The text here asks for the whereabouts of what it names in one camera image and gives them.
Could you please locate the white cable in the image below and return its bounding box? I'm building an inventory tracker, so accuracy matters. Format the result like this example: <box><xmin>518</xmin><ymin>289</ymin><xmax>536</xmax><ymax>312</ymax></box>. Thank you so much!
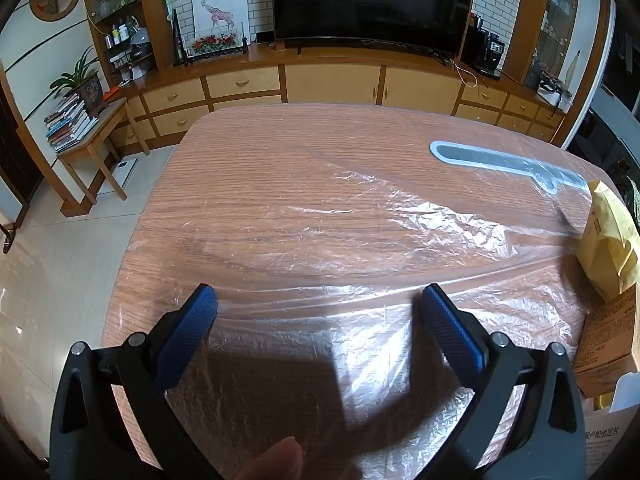
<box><xmin>450</xmin><ymin>60</ymin><xmax>478</xmax><ymax>86</ymax></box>

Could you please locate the black flat television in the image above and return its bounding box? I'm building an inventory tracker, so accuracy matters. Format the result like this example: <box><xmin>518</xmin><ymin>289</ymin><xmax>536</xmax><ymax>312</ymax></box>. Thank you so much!
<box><xmin>270</xmin><ymin>0</ymin><xmax>477</xmax><ymax>56</ymax></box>

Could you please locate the stack of books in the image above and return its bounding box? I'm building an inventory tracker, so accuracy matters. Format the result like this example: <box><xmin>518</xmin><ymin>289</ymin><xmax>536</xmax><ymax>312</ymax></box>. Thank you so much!
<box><xmin>44</xmin><ymin>94</ymin><xmax>100</xmax><ymax>153</ymax></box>

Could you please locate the yellow paper bag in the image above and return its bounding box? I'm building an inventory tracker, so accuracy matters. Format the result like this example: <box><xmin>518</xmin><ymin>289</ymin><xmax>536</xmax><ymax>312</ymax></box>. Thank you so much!
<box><xmin>575</xmin><ymin>180</ymin><xmax>640</xmax><ymax>301</ymax></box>

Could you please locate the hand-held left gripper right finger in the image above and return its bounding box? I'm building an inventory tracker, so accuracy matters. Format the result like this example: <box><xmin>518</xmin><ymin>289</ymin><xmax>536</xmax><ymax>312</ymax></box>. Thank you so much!
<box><xmin>418</xmin><ymin>283</ymin><xmax>587</xmax><ymax>480</ymax></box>

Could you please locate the white bathroom scale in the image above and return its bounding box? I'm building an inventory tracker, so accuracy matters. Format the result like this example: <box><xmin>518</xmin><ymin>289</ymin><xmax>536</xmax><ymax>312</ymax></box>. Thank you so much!
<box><xmin>97</xmin><ymin>157</ymin><xmax>138</xmax><ymax>196</ymax></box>

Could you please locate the tan cardboard box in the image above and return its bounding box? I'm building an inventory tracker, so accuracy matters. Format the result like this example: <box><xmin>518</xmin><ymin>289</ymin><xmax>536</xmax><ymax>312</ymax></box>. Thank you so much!
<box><xmin>572</xmin><ymin>292</ymin><xmax>640</xmax><ymax>398</ymax></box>

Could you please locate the black coffee machine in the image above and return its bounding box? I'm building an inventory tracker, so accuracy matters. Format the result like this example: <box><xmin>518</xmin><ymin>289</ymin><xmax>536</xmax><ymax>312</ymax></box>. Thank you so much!
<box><xmin>462</xmin><ymin>22</ymin><xmax>503</xmax><ymax>80</ymax></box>

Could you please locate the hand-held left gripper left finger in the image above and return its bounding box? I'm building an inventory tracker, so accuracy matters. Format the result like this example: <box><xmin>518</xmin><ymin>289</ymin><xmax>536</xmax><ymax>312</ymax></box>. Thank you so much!
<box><xmin>48</xmin><ymin>283</ymin><xmax>226</xmax><ymax>480</ymax></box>

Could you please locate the small wooden side table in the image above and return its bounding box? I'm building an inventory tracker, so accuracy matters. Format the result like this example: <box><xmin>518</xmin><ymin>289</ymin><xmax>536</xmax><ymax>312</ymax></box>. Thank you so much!
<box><xmin>56</xmin><ymin>97</ymin><xmax>151</xmax><ymax>205</ymax></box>

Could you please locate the dark helmet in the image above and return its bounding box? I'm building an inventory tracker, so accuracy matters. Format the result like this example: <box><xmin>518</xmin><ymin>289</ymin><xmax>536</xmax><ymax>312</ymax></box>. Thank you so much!
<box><xmin>129</xmin><ymin>27</ymin><xmax>152</xmax><ymax>61</ymax></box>

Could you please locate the giraffe drawing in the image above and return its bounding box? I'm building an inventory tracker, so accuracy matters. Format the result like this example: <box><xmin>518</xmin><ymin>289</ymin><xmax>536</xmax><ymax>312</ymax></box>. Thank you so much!
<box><xmin>192</xmin><ymin>0</ymin><xmax>249</xmax><ymax>38</ymax></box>

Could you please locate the person's left hand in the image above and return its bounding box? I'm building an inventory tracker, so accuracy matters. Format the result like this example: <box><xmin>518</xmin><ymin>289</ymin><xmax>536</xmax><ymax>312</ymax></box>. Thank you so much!
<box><xmin>234</xmin><ymin>435</ymin><xmax>305</xmax><ymax>480</ymax></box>

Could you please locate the framed red flower picture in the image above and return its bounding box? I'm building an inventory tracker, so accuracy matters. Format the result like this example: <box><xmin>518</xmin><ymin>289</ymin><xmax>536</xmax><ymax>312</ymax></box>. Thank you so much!
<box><xmin>185</xmin><ymin>32</ymin><xmax>249</xmax><ymax>63</ymax></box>

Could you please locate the potted green plant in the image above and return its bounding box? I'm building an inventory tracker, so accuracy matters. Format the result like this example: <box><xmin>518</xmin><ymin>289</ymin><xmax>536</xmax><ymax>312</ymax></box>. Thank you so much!
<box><xmin>49</xmin><ymin>46</ymin><xmax>105</xmax><ymax>113</ymax></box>

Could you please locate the white printed carton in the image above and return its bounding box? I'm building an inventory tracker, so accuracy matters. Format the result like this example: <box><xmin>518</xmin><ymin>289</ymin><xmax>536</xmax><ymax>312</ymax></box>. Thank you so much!
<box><xmin>582</xmin><ymin>375</ymin><xmax>640</xmax><ymax>480</ymax></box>

